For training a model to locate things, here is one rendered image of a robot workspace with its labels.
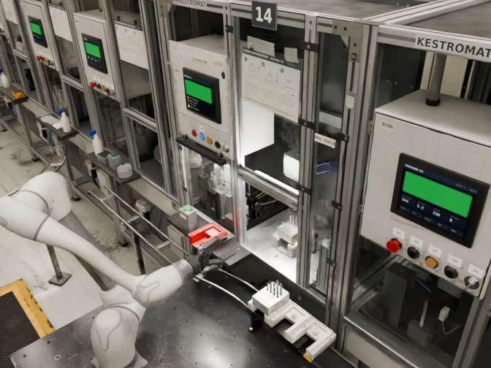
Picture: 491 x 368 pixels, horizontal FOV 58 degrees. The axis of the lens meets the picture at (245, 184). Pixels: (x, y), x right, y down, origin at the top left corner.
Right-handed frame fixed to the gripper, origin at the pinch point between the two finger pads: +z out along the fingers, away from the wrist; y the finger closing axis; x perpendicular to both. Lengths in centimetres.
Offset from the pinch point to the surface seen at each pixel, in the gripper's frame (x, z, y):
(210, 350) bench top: -6.1, -17.8, -44.4
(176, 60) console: 57, 20, 62
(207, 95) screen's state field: 32, 18, 53
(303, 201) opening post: -20.1, 22.5, 21.2
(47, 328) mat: 127, -57, -111
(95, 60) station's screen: 144, 18, 47
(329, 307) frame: -37.7, 21.7, -22.1
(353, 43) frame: -38, 21, 85
